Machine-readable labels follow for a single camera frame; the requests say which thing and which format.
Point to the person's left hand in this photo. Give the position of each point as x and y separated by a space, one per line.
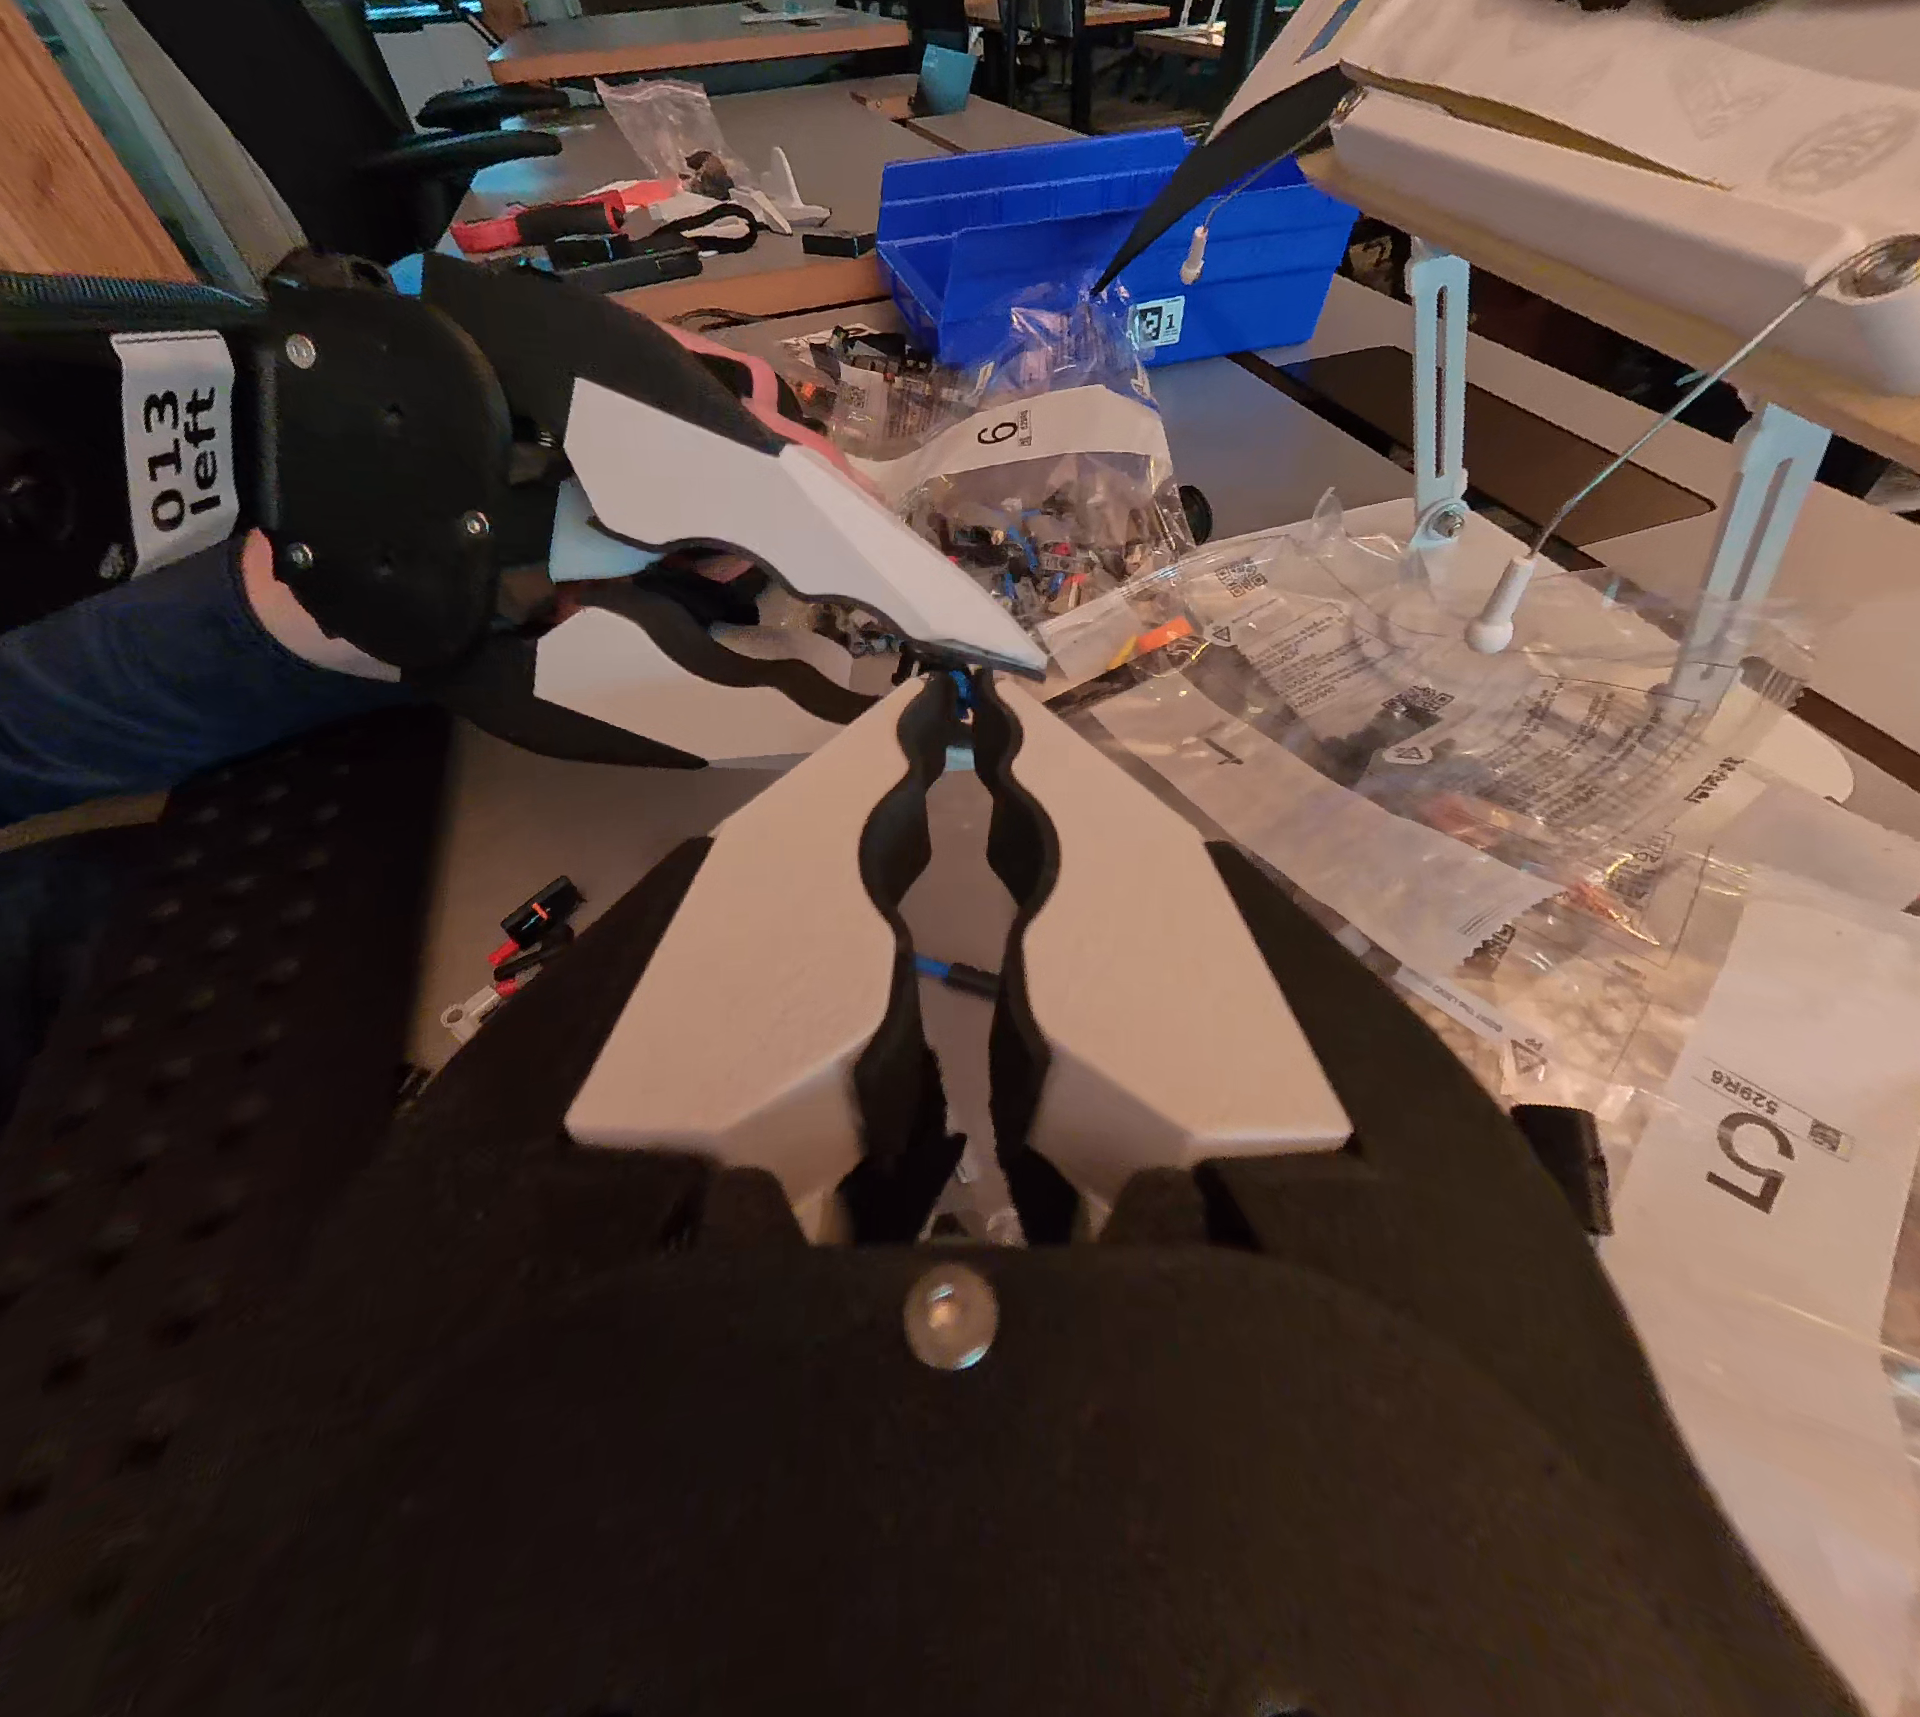
764 417

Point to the wooden pillar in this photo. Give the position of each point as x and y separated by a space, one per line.
88 172

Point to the black toy tire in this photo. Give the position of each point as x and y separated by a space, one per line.
1195 506

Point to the wooden book stand white legs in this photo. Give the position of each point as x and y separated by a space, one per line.
1651 200

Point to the black toy piece red stripe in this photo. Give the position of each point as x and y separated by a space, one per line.
539 917

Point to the blue and black toy pin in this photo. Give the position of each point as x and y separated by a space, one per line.
950 974

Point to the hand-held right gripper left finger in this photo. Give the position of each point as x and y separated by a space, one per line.
722 1000

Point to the white toy connector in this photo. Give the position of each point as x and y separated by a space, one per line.
467 1007

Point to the clear bag pale toy pieces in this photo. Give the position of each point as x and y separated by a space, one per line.
1034 470

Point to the black perforated pad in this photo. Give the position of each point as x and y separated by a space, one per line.
196 1145

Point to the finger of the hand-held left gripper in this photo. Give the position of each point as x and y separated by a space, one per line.
722 470
646 695

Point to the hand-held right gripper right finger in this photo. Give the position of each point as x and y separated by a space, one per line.
1186 1000

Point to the black chunky toy connector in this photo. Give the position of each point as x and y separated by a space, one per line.
1566 1154

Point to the red and grey toy pins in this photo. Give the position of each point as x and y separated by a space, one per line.
520 970

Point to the wooden office table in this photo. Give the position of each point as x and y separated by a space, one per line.
687 37

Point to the black office chair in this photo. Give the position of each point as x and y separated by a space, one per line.
224 20

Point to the blue plastic bin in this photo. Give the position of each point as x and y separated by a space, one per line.
1034 172
1273 248

